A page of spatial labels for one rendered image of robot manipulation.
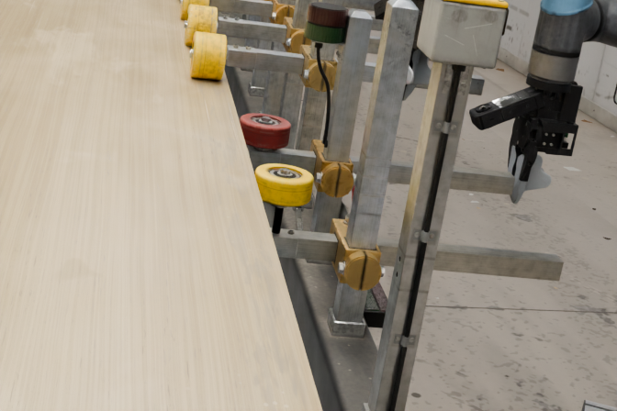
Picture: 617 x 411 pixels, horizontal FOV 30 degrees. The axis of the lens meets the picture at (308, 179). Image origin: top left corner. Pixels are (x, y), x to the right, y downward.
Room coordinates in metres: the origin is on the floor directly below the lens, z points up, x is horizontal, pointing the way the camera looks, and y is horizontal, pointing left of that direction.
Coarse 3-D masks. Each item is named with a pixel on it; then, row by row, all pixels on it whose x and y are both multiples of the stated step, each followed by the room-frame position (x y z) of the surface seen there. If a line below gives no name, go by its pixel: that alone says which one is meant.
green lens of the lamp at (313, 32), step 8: (312, 24) 1.67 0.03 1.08; (304, 32) 1.69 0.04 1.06; (312, 32) 1.67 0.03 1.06; (320, 32) 1.66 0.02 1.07; (328, 32) 1.66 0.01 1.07; (336, 32) 1.67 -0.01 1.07; (344, 32) 1.69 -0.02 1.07; (320, 40) 1.66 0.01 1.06; (328, 40) 1.66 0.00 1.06; (336, 40) 1.67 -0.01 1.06
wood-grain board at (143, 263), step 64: (0, 0) 2.33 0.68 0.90; (64, 0) 2.44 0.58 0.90; (128, 0) 2.55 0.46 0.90; (0, 64) 1.82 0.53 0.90; (64, 64) 1.89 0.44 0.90; (128, 64) 1.96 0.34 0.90; (0, 128) 1.49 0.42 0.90; (64, 128) 1.53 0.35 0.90; (128, 128) 1.58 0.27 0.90; (192, 128) 1.63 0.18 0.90; (0, 192) 1.25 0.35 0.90; (64, 192) 1.29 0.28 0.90; (128, 192) 1.32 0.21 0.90; (192, 192) 1.36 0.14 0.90; (256, 192) 1.40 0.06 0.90; (0, 256) 1.07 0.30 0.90; (64, 256) 1.10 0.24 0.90; (128, 256) 1.12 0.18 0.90; (192, 256) 1.15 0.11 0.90; (256, 256) 1.18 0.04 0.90; (0, 320) 0.93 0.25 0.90; (64, 320) 0.95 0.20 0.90; (128, 320) 0.97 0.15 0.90; (192, 320) 1.00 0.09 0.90; (256, 320) 1.02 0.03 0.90; (0, 384) 0.82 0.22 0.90; (64, 384) 0.84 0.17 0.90; (128, 384) 0.86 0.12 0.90; (192, 384) 0.87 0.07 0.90; (256, 384) 0.89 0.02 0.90
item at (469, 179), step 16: (256, 160) 1.70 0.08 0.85; (272, 160) 1.71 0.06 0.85; (288, 160) 1.71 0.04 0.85; (304, 160) 1.72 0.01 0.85; (352, 160) 1.74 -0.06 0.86; (400, 176) 1.75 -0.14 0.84; (464, 176) 1.77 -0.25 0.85; (480, 176) 1.77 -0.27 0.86; (496, 176) 1.78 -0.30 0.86; (512, 176) 1.79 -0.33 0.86; (496, 192) 1.78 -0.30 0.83
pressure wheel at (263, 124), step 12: (240, 120) 1.71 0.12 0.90; (252, 120) 1.72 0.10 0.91; (264, 120) 1.71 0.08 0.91; (276, 120) 1.74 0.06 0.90; (252, 132) 1.68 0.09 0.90; (264, 132) 1.68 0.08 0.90; (276, 132) 1.69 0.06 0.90; (288, 132) 1.71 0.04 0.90; (252, 144) 1.68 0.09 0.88; (264, 144) 1.68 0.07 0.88; (276, 144) 1.69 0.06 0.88
